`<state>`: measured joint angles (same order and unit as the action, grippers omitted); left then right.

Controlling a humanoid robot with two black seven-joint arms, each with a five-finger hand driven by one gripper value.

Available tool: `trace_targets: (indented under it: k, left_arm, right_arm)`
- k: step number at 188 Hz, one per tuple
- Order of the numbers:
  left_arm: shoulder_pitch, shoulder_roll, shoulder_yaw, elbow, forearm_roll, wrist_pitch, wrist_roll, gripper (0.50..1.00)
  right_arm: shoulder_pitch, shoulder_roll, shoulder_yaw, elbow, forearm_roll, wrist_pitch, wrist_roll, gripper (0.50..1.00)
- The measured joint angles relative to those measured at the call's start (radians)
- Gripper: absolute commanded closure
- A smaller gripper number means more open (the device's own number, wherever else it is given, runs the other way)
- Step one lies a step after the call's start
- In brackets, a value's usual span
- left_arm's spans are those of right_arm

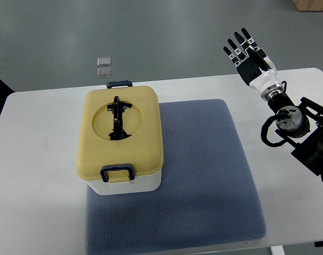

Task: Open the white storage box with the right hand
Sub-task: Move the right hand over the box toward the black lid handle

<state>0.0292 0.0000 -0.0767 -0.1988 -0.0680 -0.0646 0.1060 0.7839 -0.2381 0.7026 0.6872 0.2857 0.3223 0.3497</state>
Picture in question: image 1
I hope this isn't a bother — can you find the white table leg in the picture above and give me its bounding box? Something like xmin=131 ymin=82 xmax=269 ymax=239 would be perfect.
xmin=270 ymin=245 xmax=285 ymax=255

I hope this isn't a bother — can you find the yellow box lid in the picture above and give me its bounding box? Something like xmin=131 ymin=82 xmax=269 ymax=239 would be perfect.
xmin=76 ymin=86 xmax=164 ymax=183

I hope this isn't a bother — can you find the wooden crate corner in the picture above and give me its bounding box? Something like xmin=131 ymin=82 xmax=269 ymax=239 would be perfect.
xmin=292 ymin=0 xmax=323 ymax=12

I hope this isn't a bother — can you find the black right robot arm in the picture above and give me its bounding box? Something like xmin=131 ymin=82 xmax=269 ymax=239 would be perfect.
xmin=261 ymin=81 xmax=323 ymax=183

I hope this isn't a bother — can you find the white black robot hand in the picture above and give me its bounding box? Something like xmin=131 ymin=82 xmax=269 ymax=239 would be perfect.
xmin=223 ymin=28 xmax=285 ymax=101

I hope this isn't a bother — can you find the upper metal floor plate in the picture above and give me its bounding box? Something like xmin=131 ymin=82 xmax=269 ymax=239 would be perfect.
xmin=97 ymin=56 xmax=111 ymax=66

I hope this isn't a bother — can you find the white storage box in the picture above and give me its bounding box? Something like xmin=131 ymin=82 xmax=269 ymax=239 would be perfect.
xmin=86 ymin=169 xmax=162 ymax=196

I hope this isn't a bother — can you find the blue grey cushion mat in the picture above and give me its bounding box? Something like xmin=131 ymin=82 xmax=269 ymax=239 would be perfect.
xmin=86 ymin=99 xmax=266 ymax=254

